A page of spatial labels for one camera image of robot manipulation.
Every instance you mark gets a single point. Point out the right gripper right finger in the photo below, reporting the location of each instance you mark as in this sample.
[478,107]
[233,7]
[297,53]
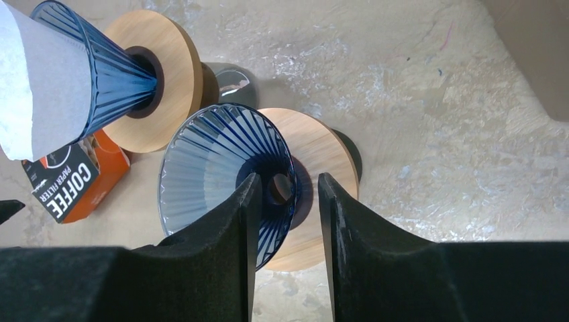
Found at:
[377,271]

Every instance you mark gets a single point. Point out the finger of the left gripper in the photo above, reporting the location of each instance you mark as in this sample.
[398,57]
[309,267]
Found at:
[8,208]

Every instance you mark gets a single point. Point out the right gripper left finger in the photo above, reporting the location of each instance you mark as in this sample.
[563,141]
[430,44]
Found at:
[204,272]

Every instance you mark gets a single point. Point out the orange coffee filter box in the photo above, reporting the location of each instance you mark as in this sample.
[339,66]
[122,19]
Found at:
[71,182]

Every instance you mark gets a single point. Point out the blue glass dripper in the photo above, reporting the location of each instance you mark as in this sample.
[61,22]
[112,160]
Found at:
[208,158]
[119,84]

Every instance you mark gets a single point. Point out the red black coffee carafe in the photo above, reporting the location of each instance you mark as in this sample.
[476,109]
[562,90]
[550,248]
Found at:
[353,152]

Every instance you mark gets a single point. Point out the white paper coffee filter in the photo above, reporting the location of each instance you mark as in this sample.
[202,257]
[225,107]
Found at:
[45,87]

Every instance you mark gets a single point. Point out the grey glass carafe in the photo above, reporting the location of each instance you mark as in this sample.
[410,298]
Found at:
[229,83]

